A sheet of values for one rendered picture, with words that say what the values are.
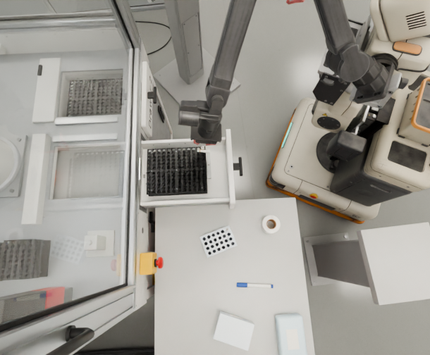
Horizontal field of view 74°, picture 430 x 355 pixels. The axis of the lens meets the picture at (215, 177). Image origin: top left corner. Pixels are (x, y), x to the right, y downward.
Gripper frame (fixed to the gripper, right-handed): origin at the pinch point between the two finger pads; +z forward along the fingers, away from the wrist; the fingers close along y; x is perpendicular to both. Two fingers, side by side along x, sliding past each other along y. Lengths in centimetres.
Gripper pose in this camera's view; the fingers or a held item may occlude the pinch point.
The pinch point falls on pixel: (201, 142)
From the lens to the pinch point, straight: 102.0
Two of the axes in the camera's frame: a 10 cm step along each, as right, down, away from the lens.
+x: -0.1, -9.5, 3.1
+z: -2.1, 3.0, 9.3
